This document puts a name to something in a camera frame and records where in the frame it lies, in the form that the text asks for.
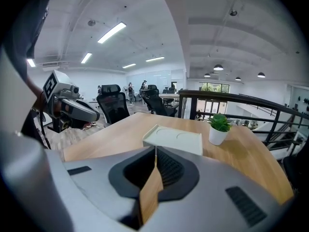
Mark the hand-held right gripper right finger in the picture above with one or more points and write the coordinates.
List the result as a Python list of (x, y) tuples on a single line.
[(217, 178)]

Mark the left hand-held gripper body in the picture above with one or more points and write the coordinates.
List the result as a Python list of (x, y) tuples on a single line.
[(51, 83)]

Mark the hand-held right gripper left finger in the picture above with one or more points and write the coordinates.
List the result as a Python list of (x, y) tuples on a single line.
[(96, 190)]

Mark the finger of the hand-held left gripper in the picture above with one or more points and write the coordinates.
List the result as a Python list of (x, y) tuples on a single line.
[(82, 111)]

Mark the grey drawer box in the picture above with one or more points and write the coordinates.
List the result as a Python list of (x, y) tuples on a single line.
[(178, 136)]

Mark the person's left forearm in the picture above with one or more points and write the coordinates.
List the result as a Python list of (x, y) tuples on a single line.
[(37, 93)]

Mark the person's left hand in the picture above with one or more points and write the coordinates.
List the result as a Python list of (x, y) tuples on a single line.
[(56, 110)]

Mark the ceiling strip light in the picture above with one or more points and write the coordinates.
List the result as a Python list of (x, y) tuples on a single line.
[(31, 62), (111, 32), (129, 65), (86, 58), (155, 59)]

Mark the black mesh office chair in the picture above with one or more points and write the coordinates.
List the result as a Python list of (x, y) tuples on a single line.
[(112, 105)]

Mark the green plant in white pot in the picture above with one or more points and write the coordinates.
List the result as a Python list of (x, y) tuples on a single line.
[(218, 129)]

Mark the person's black clothing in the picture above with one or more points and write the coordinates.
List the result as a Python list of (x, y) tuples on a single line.
[(24, 20)]

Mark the round ceiling fixture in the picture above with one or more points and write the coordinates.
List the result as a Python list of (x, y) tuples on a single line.
[(91, 22), (233, 12)]

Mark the black metal railing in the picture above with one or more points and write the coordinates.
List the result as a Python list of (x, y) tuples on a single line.
[(241, 100)]

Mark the light wooden desk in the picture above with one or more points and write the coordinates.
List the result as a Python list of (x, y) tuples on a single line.
[(169, 95)]

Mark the window with green view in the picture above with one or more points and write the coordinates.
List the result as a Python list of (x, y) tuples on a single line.
[(214, 87)]

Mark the white wall panel black pegs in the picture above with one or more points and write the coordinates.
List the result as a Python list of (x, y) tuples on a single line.
[(299, 100)]

